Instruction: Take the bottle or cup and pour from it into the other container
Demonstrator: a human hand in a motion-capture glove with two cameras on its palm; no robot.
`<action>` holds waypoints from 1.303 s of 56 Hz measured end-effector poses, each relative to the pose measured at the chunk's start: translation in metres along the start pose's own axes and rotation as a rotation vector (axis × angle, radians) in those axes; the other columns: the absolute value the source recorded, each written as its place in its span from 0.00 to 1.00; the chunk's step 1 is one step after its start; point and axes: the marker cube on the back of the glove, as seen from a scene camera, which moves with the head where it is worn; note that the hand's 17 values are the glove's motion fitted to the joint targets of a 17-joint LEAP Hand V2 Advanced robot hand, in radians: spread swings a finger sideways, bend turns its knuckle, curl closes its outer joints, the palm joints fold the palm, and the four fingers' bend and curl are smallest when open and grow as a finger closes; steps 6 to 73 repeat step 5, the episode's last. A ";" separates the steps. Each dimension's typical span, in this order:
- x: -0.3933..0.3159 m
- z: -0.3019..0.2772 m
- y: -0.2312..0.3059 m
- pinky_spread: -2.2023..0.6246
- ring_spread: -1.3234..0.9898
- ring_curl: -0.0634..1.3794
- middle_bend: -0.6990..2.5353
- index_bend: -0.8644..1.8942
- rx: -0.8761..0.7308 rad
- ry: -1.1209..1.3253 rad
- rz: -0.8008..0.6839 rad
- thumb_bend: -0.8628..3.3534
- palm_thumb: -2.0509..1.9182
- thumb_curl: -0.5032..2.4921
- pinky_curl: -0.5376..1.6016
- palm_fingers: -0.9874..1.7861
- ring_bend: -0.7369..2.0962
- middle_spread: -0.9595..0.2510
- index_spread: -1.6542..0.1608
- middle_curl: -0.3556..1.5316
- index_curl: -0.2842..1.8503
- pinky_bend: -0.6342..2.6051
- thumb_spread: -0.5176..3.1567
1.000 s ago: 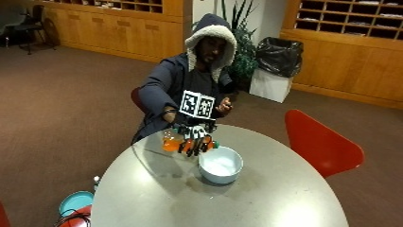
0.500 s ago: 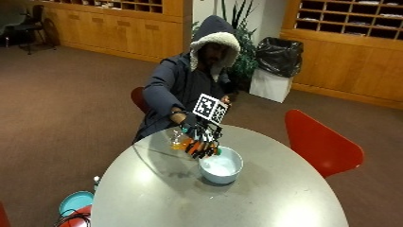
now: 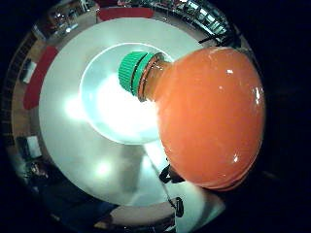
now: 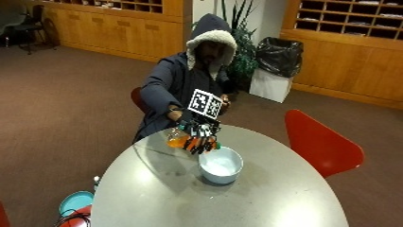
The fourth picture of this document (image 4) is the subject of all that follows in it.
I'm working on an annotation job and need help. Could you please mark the white bowl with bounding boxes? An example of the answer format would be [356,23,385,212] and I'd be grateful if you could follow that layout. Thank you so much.
[198,146,244,185]

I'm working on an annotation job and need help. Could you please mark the wooden cabinet with pigeonholes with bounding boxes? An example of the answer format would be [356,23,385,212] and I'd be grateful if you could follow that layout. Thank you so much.
[279,0,403,111]
[25,0,194,63]

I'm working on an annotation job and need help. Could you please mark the green potted plant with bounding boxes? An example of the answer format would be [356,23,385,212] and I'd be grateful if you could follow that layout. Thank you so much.
[219,0,259,93]

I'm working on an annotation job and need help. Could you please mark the small clear bottle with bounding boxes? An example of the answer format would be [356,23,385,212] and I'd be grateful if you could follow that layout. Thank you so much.
[91,175,102,193]

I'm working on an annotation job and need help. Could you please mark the white trash bin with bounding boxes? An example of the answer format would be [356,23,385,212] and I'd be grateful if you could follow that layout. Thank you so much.
[248,67,295,104]

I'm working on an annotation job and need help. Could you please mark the teal round lid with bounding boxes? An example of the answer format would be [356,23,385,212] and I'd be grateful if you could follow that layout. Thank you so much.
[58,190,95,218]

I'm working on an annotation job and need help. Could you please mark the black trash bag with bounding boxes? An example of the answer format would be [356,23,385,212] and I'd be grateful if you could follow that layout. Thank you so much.
[253,36,304,79]

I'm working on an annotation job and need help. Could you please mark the red container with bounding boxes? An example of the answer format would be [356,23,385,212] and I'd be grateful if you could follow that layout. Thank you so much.
[58,203,93,227]

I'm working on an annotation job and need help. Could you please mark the red chair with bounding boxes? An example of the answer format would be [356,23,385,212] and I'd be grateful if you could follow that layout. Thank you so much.
[0,201,11,227]
[283,109,367,180]
[130,86,151,114]

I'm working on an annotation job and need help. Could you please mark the black chair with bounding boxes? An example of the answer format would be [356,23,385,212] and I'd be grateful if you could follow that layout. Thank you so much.
[10,4,59,56]

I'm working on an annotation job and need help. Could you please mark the white cube with black markers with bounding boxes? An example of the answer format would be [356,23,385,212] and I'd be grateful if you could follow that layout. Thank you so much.
[186,88,224,121]

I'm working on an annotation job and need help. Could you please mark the the person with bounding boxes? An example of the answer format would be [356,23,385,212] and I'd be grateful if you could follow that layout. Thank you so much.
[131,12,239,145]

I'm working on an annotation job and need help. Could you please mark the black cable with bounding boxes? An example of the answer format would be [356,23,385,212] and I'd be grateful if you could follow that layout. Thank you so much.
[53,207,93,227]

